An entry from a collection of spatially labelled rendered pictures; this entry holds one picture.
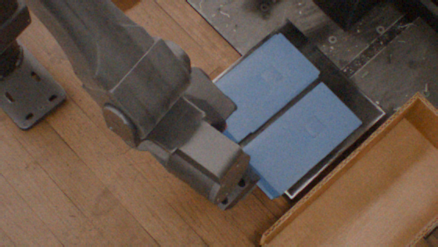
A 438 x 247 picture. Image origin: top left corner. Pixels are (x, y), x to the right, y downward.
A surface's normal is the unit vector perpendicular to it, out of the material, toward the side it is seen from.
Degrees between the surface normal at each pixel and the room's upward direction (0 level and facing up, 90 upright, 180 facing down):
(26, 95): 0
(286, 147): 0
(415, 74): 0
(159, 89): 42
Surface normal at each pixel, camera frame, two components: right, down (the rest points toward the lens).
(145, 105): 0.57, 0.13
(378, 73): 0.06, -0.35
